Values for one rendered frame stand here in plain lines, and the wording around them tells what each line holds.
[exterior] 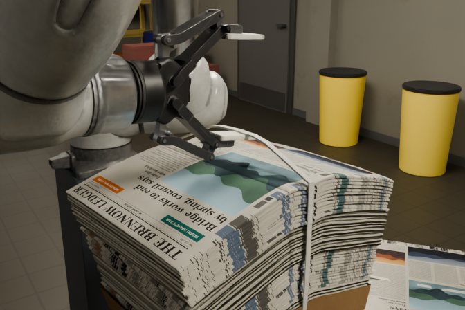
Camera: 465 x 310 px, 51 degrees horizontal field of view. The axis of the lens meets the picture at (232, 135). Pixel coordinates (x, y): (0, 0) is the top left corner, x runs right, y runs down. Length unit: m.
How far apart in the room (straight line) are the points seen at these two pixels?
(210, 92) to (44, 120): 0.75
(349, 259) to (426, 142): 3.35
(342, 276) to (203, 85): 0.58
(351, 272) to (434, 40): 3.88
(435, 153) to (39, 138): 3.80
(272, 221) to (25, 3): 0.38
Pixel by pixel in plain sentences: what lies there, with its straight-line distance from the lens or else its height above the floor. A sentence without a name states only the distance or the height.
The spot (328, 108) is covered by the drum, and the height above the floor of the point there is 0.37.
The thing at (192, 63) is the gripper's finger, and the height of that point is 1.34.
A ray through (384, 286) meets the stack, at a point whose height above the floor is 0.83.
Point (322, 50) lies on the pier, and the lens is 5.33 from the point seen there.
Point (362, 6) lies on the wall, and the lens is 5.08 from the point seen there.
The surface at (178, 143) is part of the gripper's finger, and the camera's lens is 0.64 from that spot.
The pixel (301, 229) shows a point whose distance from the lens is 0.67.
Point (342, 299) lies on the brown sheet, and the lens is 0.81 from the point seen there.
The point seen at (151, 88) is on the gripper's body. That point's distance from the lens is 0.57.
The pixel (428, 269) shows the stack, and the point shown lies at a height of 0.83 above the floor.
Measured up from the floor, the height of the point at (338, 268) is 1.03.
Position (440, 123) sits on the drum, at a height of 0.45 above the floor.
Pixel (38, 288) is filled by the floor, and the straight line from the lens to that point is 2.74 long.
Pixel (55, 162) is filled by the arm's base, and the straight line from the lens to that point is 1.27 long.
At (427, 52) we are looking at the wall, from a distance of 4.63.
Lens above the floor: 1.43
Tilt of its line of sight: 17 degrees down
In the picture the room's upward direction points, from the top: straight up
